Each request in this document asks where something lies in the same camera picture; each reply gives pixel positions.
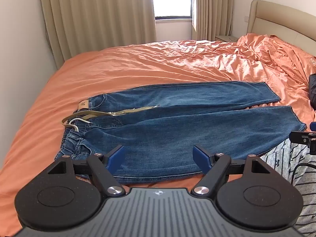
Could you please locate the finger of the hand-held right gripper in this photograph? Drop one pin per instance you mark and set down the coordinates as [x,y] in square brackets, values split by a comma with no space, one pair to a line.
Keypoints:
[302,137]

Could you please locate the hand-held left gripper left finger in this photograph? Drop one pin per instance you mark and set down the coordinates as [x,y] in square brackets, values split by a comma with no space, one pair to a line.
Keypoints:
[118,158]

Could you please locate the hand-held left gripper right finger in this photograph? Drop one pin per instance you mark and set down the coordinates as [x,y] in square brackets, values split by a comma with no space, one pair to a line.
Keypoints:
[200,158]

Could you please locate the blue denim pants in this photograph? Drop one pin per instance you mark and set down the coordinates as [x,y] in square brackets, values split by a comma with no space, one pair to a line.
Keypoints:
[172,133]

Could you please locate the olive fabric belt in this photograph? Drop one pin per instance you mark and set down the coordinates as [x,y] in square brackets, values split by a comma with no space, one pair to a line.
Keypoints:
[128,111]

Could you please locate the dark cloth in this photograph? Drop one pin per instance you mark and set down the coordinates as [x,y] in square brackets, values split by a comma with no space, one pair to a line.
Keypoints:
[313,88]

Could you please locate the person's patterned grey clothing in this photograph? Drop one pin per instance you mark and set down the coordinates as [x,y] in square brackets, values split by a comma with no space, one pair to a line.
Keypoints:
[303,202]

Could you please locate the crumpled orange duvet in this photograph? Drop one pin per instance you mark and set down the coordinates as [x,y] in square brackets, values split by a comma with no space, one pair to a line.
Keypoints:
[276,54]

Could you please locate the orange bed sheet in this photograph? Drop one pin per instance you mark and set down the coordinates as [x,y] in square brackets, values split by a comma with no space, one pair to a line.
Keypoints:
[138,64]

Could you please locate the beige padded headboard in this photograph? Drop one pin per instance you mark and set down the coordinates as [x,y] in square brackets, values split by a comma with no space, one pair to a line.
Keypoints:
[279,17]

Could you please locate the beige nightstand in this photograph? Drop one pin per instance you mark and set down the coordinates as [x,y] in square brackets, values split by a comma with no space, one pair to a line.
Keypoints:
[226,38]

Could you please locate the wide beige curtain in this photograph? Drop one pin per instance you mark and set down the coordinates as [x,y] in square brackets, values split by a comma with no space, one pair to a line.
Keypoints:
[98,17]

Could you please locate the narrow beige curtain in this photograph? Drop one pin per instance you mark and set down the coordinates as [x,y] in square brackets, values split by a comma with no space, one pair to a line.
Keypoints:
[213,7]

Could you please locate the white wall socket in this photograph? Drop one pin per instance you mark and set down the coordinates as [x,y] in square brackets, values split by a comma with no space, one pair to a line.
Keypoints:
[246,17]

